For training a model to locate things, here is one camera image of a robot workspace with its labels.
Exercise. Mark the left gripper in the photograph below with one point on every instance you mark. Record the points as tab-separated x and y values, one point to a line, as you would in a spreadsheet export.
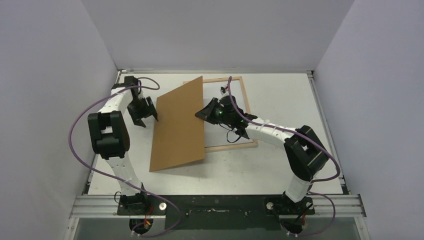
137	118

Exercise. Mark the brown cardboard backing board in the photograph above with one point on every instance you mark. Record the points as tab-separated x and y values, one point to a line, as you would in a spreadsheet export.
178	136

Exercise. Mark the glossy photo print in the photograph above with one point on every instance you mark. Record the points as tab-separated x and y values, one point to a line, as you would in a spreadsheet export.
225	112

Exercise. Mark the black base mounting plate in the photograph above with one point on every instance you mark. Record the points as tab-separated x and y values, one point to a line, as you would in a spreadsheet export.
219	212

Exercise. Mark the white wooden picture frame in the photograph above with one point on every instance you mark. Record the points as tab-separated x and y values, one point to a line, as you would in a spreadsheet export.
232	116

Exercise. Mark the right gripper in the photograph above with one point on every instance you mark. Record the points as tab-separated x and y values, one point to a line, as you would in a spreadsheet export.
212	111

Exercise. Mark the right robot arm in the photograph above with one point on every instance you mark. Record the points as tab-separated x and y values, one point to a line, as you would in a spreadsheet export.
305	152

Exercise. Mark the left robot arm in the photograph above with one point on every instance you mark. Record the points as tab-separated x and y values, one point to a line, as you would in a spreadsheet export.
110	139

